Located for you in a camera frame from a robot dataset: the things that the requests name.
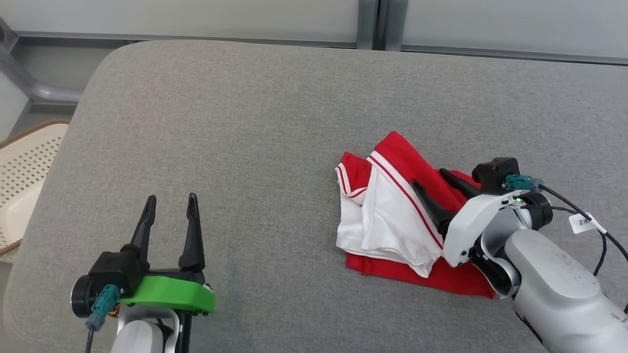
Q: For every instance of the grey window frame post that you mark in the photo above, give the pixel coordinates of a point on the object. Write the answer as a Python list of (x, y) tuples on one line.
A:
[(382, 22)]

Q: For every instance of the grey metal pipe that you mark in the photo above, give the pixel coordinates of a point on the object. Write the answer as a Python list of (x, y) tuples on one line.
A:
[(29, 86)]

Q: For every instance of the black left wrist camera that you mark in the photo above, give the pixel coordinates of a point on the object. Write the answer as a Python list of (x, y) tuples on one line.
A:
[(115, 269)]

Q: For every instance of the red and white jersey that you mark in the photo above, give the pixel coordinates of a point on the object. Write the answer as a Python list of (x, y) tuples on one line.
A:
[(387, 220)]

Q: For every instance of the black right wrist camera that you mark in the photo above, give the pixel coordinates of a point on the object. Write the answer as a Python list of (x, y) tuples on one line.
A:
[(493, 174)]

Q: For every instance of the cream perforated laundry basket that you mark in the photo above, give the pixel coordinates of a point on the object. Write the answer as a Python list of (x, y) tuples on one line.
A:
[(24, 181)]

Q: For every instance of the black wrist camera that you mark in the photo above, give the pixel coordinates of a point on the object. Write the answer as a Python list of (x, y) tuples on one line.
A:
[(493, 174), (115, 269)]

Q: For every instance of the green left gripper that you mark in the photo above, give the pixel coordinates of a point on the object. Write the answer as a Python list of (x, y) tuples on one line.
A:
[(171, 294)]

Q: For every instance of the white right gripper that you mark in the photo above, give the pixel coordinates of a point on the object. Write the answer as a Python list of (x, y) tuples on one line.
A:
[(466, 225)]

